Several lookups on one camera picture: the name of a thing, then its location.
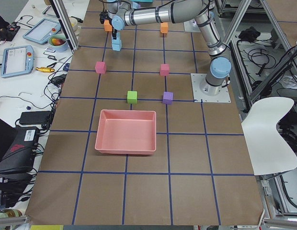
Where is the teach pendant far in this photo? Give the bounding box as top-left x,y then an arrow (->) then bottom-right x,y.
23,18 -> 61,44

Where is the green foam block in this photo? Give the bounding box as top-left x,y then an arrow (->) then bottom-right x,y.
127,91 -> 137,104

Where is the orange foam block far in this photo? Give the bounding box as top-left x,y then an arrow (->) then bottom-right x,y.
160,23 -> 169,34

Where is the aluminium frame post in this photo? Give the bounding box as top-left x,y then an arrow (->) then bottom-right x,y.
50,0 -> 79,51

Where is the purple foam block right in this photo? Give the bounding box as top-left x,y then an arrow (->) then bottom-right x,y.
162,92 -> 173,105

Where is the teach pendant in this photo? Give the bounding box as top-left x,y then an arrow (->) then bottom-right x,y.
23,18 -> 61,44
0,45 -> 34,78

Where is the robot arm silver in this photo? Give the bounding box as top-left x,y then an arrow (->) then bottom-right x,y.
102,0 -> 232,96

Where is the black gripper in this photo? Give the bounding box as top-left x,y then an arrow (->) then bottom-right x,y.
99,11 -> 117,40

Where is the gold metal tool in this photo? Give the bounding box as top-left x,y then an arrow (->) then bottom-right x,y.
35,67 -> 55,73

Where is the black power adapter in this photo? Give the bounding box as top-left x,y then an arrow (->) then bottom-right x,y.
19,111 -> 50,125

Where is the blue bowl with fruit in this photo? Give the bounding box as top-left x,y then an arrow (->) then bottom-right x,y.
48,34 -> 69,52

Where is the orange foam block near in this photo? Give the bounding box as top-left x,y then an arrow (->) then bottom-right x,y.
103,20 -> 113,32

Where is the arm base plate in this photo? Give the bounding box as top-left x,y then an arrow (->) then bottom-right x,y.
191,73 -> 231,103

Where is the orange foam block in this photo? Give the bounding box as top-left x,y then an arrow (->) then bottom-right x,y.
160,23 -> 169,34
103,20 -> 113,32

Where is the red foam block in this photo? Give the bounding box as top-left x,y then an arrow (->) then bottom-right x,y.
160,64 -> 170,76
95,61 -> 107,74

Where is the light blue block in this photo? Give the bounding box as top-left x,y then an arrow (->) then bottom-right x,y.
112,39 -> 122,51
114,32 -> 121,43

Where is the black computer box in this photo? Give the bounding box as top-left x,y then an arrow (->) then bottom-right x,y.
0,126 -> 40,175

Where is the red foam block near right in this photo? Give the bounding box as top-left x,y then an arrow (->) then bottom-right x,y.
95,61 -> 107,74

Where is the teach pendant near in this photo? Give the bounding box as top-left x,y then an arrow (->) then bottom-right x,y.
0,45 -> 34,78

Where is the white chair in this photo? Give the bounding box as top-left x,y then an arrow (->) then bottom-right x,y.
241,97 -> 297,175

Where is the pink plastic bin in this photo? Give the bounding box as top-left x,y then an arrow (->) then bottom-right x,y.
95,109 -> 157,155

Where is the red foam block far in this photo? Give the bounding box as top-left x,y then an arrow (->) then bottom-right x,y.
160,64 -> 170,76

